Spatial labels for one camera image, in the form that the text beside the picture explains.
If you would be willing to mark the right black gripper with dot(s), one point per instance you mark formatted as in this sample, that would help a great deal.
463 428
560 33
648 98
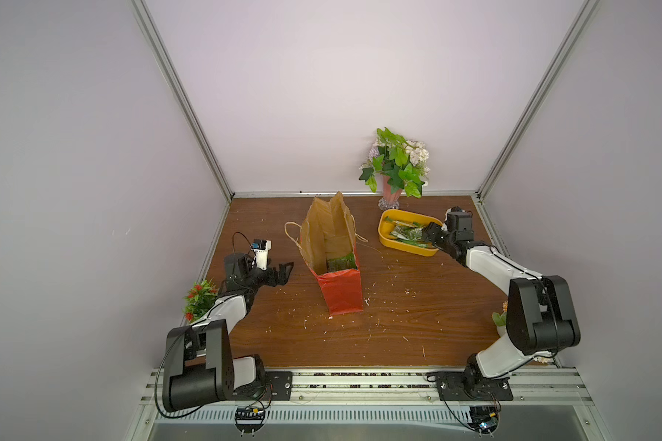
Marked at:
436 234

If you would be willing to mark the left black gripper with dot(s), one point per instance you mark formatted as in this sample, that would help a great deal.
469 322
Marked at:
280 277

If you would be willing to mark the green condiment packets pile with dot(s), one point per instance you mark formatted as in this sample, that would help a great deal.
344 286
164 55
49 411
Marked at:
406 232

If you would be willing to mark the yellow plastic tray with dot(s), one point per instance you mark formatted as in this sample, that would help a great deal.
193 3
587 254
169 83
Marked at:
406 216

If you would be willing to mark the red brown paper bag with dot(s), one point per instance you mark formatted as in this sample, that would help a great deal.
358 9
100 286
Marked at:
329 231

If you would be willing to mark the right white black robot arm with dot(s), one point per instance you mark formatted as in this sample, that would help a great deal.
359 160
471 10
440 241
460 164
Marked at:
541 319

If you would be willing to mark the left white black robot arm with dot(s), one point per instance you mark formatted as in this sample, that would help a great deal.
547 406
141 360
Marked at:
199 367

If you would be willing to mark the pink vase green plant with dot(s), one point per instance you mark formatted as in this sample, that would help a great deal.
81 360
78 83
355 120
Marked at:
397 166

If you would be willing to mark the small red flower plant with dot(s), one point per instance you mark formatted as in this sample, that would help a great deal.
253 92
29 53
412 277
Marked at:
200 300

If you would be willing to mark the orange white flower pot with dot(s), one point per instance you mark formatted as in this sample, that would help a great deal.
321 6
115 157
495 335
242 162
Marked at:
500 319

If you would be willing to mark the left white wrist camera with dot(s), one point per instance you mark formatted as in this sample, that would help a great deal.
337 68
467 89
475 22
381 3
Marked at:
261 248

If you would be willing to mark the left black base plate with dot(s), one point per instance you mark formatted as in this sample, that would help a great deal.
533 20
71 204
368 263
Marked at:
275 385

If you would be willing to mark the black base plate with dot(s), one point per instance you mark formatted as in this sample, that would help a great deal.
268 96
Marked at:
463 387
275 385

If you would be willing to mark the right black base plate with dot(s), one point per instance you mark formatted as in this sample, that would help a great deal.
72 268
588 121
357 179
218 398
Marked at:
463 387

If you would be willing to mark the aluminium rail frame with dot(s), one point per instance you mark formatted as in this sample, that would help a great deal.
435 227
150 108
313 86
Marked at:
371 403

